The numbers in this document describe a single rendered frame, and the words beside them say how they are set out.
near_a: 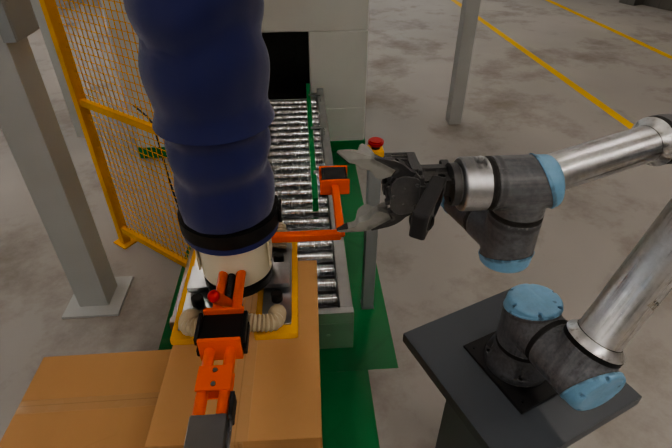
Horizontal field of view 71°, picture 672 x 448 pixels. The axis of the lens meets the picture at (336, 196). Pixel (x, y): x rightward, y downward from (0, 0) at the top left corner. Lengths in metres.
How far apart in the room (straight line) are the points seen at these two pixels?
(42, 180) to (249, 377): 1.57
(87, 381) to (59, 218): 0.96
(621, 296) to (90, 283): 2.46
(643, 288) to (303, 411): 0.83
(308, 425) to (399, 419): 1.15
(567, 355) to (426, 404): 1.15
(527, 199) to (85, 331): 2.50
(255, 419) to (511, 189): 0.80
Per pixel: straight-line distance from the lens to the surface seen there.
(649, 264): 1.28
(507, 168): 0.79
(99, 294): 2.94
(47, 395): 1.99
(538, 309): 1.42
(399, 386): 2.43
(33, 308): 3.19
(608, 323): 1.32
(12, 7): 2.27
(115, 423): 1.83
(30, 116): 2.39
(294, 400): 1.26
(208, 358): 0.96
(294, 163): 2.93
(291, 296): 1.20
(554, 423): 1.57
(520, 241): 0.86
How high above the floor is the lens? 2.00
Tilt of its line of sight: 34 degrees down
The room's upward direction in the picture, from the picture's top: straight up
